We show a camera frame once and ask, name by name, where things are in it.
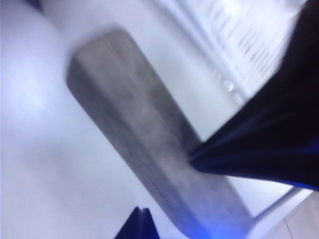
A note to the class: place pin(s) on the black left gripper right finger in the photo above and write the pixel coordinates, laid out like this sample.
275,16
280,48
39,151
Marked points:
150,229

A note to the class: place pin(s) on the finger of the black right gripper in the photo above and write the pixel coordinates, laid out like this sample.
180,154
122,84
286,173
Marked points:
294,74
274,149

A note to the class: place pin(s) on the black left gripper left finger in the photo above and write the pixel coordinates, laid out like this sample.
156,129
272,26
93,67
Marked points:
132,226

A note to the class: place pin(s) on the grey felt glasses case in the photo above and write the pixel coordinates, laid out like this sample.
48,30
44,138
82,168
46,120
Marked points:
137,112

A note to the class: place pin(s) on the white paper documents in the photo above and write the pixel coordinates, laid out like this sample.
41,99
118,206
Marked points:
236,37

